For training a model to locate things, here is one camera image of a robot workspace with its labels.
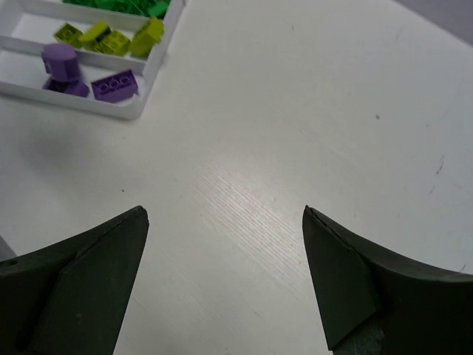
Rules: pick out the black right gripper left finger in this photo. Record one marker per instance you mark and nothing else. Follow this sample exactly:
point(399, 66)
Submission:
point(71, 297)

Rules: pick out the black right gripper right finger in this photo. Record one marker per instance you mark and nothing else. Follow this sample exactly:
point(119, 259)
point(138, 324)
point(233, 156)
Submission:
point(375, 301)

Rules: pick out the purple sloped printed brick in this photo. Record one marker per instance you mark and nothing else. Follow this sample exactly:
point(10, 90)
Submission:
point(76, 87)

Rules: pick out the purple lego brick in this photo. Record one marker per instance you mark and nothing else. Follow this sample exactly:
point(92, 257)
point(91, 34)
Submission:
point(115, 88)

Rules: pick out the purple rounded lego stack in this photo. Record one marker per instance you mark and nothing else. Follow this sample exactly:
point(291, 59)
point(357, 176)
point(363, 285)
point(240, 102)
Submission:
point(61, 62)

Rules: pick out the lime lego brick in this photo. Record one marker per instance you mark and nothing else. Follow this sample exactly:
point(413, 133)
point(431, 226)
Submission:
point(99, 38)
point(146, 37)

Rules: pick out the green brick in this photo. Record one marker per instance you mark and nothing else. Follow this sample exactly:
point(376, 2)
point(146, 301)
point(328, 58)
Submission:
point(147, 8)

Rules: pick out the white divided sorting tray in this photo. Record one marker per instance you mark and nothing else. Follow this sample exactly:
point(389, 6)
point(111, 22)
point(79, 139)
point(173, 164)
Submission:
point(26, 26)

